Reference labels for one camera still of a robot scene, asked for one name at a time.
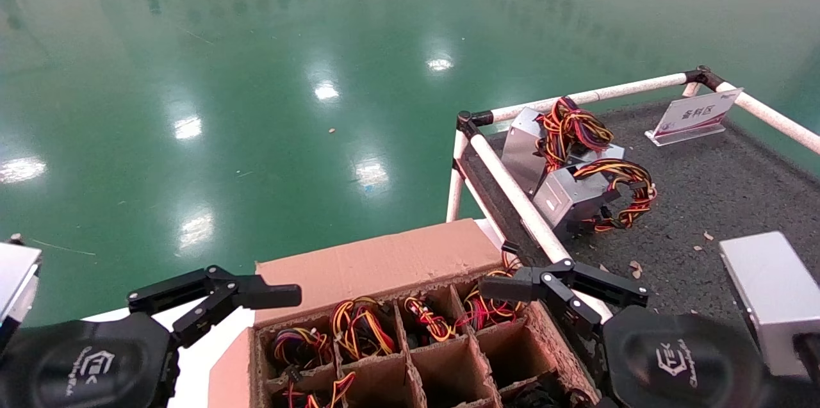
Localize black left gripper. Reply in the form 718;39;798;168
0;312;181;408

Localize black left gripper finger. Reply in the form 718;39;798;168
127;265;302;349

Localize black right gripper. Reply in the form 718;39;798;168
599;304;773;408

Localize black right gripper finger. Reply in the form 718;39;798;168
479;259;649;339

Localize silver power supply with cables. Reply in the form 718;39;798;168
401;295;458;345
500;97;626;199
532;159;658;241

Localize cardboard box with dividers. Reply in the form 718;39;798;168
206;218;606;408

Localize clear acrylic label sign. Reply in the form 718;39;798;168
644;87;744;147

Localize power supply orange pink cables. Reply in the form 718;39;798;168
461;243;531;332

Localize power supply purple black cables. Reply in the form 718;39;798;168
268;326;332;370

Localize power supply red orange cables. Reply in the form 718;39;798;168
281;364;357;408

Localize power supply yellow red cables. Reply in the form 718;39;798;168
329;297;398;361

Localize white pipe frame rack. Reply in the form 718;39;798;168
447;65;820;325

